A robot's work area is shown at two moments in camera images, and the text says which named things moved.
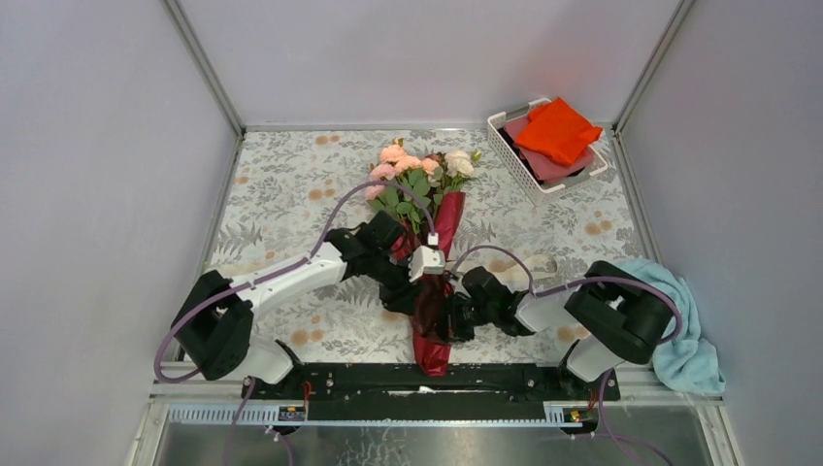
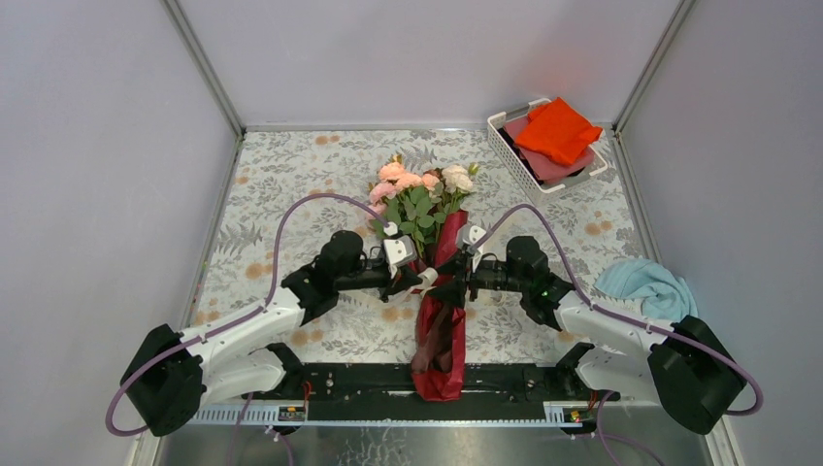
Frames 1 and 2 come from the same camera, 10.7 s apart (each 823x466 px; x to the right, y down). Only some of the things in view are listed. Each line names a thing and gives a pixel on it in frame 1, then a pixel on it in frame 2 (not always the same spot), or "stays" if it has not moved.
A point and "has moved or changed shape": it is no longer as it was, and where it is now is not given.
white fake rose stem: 459,167 has moved or changed shape
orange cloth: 559,130 stays
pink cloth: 543,169 stays
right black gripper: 455,330 -> 454,291
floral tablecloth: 294,187 stays
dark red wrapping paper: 432,355 has moved or changed shape
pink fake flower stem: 420,174 has moved or changed shape
